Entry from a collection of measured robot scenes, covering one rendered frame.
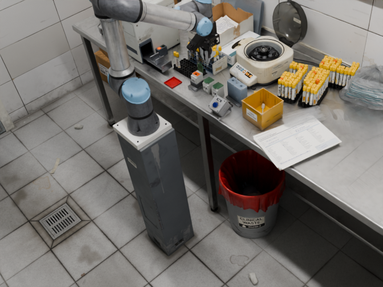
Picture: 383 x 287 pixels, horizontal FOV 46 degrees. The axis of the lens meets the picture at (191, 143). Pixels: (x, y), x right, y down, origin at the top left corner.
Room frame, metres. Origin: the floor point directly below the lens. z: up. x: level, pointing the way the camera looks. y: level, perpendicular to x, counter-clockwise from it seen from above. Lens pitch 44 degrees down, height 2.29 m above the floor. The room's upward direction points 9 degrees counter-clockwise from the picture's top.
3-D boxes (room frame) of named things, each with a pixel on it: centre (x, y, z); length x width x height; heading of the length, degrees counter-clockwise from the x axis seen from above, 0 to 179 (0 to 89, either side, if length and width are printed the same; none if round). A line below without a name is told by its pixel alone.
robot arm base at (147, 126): (1.59, 0.20, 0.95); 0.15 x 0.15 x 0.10
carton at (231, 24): (2.23, -0.26, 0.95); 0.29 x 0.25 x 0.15; 125
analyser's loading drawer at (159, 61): (2.09, 0.12, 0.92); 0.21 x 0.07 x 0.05; 35
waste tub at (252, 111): (1.55, -0.34, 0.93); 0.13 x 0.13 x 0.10; 31
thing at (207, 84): (1.80, -0.13, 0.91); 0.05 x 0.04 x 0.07; 125
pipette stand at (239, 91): (1.70, -0.25, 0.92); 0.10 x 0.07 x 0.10; 30
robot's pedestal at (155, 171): (1.59, 0.20, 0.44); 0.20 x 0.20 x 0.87; 35
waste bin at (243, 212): (1.62, -0.30, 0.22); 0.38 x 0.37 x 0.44; 35
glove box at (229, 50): (2.07, -0.35, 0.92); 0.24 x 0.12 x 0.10; 125
